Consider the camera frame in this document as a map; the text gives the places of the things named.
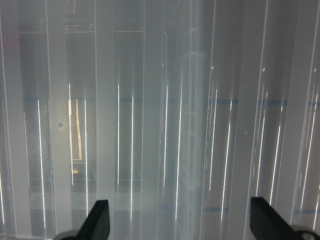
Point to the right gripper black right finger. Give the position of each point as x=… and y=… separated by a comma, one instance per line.
x=267, y=224

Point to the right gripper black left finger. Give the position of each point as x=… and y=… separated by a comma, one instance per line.
x=97, y=224

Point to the clear plastic box lid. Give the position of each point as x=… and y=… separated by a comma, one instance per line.
x=175, y=111

